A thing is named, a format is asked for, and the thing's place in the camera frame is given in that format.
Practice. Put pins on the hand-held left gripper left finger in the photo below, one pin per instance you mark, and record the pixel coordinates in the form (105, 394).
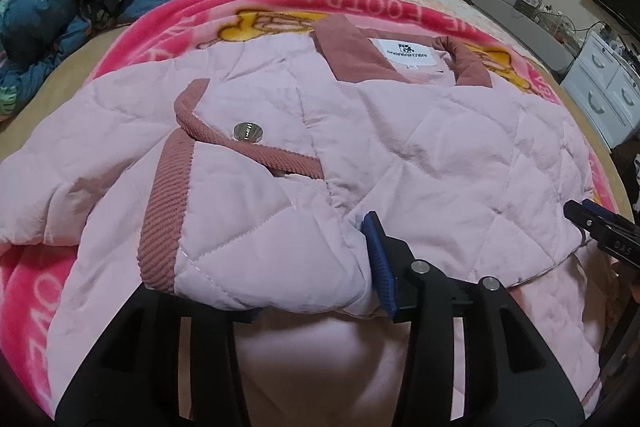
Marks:
(212, 352)

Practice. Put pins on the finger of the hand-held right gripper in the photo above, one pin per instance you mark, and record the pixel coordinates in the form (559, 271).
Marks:
(582, 219)

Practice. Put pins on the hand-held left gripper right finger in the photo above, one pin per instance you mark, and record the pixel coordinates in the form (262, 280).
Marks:
(381, 267)

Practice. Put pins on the pink quilted jacket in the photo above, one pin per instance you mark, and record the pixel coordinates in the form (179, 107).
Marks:
(425, 132)

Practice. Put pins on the dark cloth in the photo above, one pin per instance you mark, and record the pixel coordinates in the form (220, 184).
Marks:
(627, 172)

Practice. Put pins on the white drawer cabinet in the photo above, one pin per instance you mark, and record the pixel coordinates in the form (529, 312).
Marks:
(595, 77)

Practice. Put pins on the pink printed blanket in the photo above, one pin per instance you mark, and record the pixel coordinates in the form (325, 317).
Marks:
(165, 27)

